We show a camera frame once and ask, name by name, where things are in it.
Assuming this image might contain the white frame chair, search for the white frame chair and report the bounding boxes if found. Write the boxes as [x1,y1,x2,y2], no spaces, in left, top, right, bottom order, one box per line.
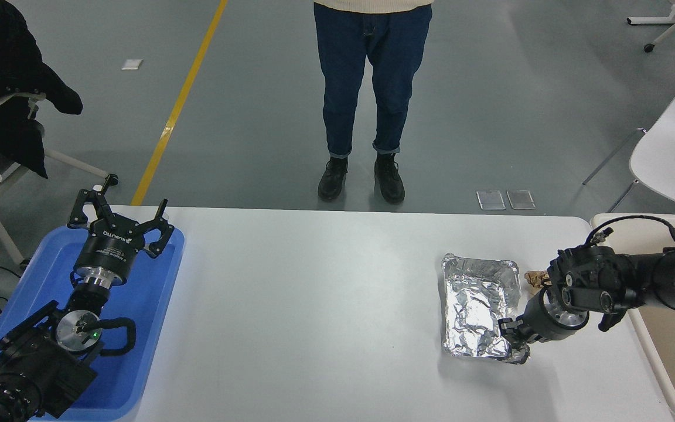
[0,91,110,267]

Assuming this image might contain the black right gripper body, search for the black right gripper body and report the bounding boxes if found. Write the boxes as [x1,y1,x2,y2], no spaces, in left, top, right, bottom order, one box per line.
[516,289,575,344]

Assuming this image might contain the seated person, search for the seated person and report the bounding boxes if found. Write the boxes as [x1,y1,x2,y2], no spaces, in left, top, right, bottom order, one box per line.
[0,0,84,179]

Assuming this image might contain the silver foil tray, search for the silver foil tray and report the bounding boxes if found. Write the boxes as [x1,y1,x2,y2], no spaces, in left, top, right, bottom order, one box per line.
[441,253,531,365]

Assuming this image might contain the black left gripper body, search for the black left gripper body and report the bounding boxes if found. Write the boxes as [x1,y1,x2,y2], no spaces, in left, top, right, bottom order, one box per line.
[74,216,147,282]

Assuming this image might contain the standing person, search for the standing person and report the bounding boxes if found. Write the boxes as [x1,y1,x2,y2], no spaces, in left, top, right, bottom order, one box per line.
[313,0,434,205]

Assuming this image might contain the clear floor plate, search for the clear floor plate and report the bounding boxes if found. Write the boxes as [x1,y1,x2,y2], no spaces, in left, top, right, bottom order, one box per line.
[476,190,507,211]
[506,189,537,210]

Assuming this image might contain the large pale bin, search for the large pale bin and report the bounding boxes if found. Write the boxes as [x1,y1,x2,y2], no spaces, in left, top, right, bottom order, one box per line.
[590,213,675,422]

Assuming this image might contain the blue plastic tray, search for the blue plastic tray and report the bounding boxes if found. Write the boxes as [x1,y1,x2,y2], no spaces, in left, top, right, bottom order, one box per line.
[0,226,186,421]

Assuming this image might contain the white stand base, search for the white stand base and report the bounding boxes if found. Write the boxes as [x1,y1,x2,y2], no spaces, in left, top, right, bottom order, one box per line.
[628,0,675,26]

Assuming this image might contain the crumpled tan paper ball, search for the crumpled tan paper ball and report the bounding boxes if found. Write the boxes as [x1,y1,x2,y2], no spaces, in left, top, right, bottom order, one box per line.
[524,270,551,295]

